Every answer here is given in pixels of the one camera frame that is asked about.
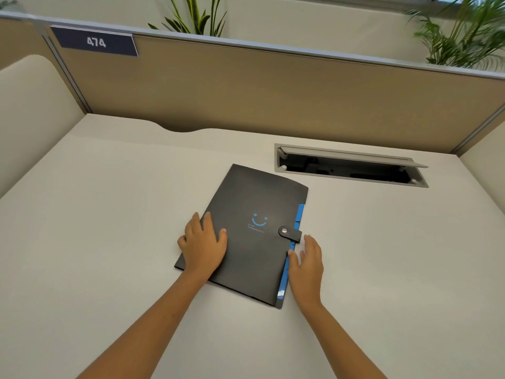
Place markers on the navy desk number sign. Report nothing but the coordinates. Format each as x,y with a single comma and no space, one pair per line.
94,41

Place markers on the person's right forearm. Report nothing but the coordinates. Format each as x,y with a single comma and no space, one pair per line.
339,343

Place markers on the person's left middle finger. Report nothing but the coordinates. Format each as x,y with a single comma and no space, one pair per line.
197,223

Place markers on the green potted palm plant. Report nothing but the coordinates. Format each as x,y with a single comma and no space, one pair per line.
195,17
461,31

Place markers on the person's left little finger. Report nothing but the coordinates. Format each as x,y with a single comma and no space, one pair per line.
181,244

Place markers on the person's left forearm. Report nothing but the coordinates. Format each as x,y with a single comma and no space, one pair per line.
150,327

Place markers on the person's left thumb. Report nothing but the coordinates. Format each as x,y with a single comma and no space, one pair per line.
223,239

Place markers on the person's right hand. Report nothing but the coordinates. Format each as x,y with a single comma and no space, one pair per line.
307,276

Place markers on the person's left hand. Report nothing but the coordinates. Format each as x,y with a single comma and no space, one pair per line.
203,250

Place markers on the beige desk partition panel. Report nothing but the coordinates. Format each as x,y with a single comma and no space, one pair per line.
276,94
19,39

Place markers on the person's right thumb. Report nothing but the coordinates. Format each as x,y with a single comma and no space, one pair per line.
293,259

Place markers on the cream side divider panel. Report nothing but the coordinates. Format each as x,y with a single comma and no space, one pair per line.
487,169
31,114

